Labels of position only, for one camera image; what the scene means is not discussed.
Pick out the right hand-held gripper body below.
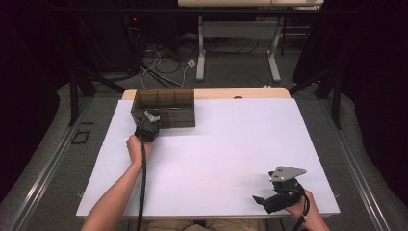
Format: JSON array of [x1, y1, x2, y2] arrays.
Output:
[[268, 165, 308, 214]]

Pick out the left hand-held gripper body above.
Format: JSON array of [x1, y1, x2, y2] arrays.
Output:
[[134, 110, 162, 143]]

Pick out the brown translucent drawer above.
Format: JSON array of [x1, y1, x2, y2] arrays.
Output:
[[138, 110, 196, 129]]

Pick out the brown translucent drawer box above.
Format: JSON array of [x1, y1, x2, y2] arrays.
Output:
[[130, 88, 196, 129]]

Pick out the person's left hand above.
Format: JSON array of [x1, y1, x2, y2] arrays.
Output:
[[125, 134, 155, 167]]

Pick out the person's right hand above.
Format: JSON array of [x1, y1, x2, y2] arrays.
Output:
[[284, 189, 319, 224]]

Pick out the khaki trousers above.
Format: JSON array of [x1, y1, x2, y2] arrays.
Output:
[[128, 218, 268, 231]]

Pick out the white table cover sheet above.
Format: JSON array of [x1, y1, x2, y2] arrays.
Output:
[[76, 98, 341, 218]]

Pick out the black metal stand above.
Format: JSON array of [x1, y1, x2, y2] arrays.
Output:
[[67, 68, 127, 127], [288, 68, 343, 130]]

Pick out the wooden table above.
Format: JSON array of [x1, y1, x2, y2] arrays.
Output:
[[81, 87, 335, 221]]

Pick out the dark device with red light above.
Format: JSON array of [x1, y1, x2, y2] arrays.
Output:
[[126, 13, 143, 28]]

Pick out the black horizontal bar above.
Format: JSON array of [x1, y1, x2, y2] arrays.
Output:
[[47, 8, 357, 14]]

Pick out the white desk with metal legs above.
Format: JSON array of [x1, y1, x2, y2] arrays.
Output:
[[177, 0, 325, 83]]

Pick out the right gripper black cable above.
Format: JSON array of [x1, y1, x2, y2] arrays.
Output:
[[289, 187, 312, 231]]

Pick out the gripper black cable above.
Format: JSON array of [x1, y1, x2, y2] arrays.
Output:
[[289, 187, 312, 231], [136, 116, 148, 231]]

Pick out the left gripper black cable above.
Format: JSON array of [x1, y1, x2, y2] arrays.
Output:
[[136, 116, 148, 231]]

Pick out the tangle of floor cables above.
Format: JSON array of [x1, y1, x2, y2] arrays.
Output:
[[128, 25, 268, 89]]

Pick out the aluminium floor rail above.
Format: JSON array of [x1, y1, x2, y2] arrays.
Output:
[[5, 95, 95, 231], [316, 95, 393, 231]]

